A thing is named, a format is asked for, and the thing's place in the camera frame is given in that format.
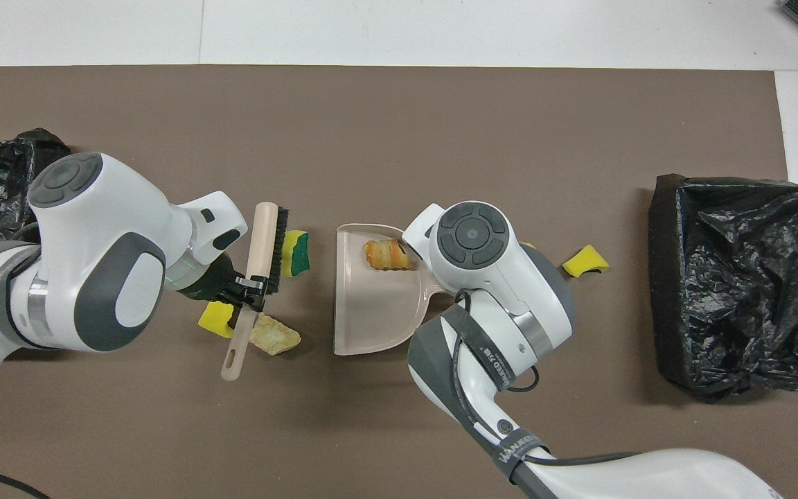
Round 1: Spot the brown table mat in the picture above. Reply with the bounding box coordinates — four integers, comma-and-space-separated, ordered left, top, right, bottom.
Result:
0, 66, 798, 499

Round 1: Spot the beige plastic dustpan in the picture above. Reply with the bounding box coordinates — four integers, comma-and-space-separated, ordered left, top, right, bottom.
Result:
333, 223, 441, 356

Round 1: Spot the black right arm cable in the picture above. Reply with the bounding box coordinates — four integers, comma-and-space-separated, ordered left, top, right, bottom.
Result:
451, 290, 656, 466

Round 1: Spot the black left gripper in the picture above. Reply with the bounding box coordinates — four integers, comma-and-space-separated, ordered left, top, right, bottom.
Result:
177, 253, 269, 313

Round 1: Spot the yellow sponge wedge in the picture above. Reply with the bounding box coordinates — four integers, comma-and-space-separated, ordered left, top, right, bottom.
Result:
562, 245, 610, 279

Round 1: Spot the notched yellow sponge piece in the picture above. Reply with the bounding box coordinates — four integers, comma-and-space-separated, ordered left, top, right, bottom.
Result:
198, 300, 235, 339

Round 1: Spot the green-topped yellow sponge piece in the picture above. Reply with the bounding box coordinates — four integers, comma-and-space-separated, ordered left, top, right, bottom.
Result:
283, 230, 310, 277

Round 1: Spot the pale bread chunk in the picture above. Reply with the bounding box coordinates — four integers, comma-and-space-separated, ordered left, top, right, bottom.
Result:
249, 315, 301, 356

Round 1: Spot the beige brush with black bristles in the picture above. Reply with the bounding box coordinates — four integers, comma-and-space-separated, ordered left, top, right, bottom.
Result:
221, 202, 290, 382

